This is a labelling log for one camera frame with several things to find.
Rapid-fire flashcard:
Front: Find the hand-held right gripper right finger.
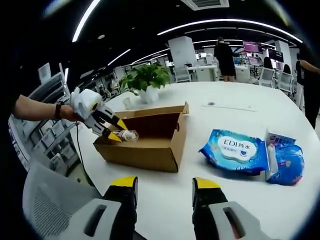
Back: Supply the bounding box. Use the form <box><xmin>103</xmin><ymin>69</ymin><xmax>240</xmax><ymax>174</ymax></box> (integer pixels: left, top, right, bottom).
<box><xmin>191</xmin><ymin>176</ymin><xmax>266</xmax><ymax>240</ymax></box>

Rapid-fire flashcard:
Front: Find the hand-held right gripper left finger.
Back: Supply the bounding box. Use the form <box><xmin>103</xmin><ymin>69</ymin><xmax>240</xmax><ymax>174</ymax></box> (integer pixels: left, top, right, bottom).
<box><xmin>59</xmin><ymin>176</ymin><xmax>139</xmax><ymax>240</ymax></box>

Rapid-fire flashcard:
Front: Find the brown cardboard shoe box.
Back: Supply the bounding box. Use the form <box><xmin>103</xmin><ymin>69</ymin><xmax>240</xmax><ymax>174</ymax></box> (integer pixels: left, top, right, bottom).
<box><xmin>92</xmin><ymin>101</ymin><xmax>190</xmax><ymax>173</ymax></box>

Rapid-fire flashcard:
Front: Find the blue soft wet wipes pack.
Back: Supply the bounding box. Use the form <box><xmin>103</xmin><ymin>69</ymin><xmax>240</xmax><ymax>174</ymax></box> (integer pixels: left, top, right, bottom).
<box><xmin>198</xmin><ymin>129</ymin><xmax>270</xmax><ymax>176</ymax></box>

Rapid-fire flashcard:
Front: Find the blue white soft tissue pack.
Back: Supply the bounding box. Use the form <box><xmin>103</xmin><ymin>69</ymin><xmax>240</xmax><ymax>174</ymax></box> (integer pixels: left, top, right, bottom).
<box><xmin>265</xmin><ymin>143</ymin><xmax>306</xmax><ymax>186</ymax></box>

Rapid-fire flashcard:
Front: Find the white purple small box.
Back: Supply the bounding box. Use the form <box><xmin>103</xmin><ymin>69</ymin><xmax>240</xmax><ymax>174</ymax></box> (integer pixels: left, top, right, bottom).
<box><xmin>264</xmin><ymin>129</ymin><xmax>297</xmax><ymax>147</ymax></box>

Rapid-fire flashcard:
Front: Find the person's left hand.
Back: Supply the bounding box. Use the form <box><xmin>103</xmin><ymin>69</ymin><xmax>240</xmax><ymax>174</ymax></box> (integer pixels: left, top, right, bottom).
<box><xmin>59</xmin><ymin>104</ymin><xmax>79</xmax><ymax>123</ymax></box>

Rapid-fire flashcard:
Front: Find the metal storage shelf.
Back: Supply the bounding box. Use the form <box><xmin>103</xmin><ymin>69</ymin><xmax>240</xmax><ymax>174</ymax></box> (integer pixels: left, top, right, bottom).
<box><xmin>7</xmin><ymin>63</ymin><xmax>82</xmax><ymax>173</ymax></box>

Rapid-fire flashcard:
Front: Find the green potted plant white pot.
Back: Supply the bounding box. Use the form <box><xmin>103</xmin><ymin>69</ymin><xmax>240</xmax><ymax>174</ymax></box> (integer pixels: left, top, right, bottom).
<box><xmin>118</xmin><ymin>63</ymin><xmax>172</xmax><ymax>105</ymax></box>

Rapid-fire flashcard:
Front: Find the short ceiling light strip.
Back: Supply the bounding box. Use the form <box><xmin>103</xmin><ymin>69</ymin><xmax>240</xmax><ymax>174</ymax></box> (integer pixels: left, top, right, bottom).
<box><xmin>107</xmin><ymin>48</ymin><xmax>132</xmax><ymax>66</ymax></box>

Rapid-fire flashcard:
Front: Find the grey mesh office chair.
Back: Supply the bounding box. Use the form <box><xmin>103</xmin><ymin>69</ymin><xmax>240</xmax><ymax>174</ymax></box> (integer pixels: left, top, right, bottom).
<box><xmin>22</xmin><ymin>161</ymin><xmax>103</xmax><ymax>240</ymax></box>

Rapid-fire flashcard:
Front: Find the white office chair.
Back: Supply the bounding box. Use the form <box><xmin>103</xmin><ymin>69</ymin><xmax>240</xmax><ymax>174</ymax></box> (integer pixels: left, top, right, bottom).
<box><xmin>276</xmin><ymin>72</ymin><xmax>295</xmax><ymax>93</ymax></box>
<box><xmin>173</xmin><ymin>65</ymin><xmax>192</xmax><ymax>83</ymax></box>
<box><xmin>257</xmin><ymin>67</ymin><xmax>276</xmax><ymax>88</ymax></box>

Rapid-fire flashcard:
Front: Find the white pillar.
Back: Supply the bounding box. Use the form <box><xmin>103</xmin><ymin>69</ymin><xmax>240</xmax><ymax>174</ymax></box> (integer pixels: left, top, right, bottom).
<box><xmin>167</xmin><ymin>36</ymin><xmax>197</xmax><ymax>68</ymax></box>

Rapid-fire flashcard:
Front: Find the ceiling air conditioner vent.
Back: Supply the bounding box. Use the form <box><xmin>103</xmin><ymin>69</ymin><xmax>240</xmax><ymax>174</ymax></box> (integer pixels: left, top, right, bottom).
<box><xmin>180</xmin><ymin>0</ymin><xmax>230</xmax><ymax>11</ymax></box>

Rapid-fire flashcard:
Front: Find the long curved ceiling light strip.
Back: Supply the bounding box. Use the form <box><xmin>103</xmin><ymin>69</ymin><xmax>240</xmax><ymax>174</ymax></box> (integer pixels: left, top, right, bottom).
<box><xmin>156</xmin><ymin>18</ymin><xmax>305</xmax><ymax>43</ymax></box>

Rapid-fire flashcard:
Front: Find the pink display screen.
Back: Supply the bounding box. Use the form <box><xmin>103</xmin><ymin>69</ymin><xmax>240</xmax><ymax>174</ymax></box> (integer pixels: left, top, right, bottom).
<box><xmin>243</xmin><ymin>41</ymin><xmax>263</xmax><ymax>53</ymax></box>

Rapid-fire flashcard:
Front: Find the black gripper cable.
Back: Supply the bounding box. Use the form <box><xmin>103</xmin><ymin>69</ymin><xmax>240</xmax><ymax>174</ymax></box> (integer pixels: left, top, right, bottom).
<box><xmin>74</xmin><ymin>121</ymin><xmax>97</xmax><ymax>187</ymax></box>

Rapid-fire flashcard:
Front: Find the table cable slot cover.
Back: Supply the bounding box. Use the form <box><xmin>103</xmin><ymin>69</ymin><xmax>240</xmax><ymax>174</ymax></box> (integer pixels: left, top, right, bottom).
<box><xmin>202</xmin><ymin>103</ymin><xmax>257</xmax><ymax>112</ymax></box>

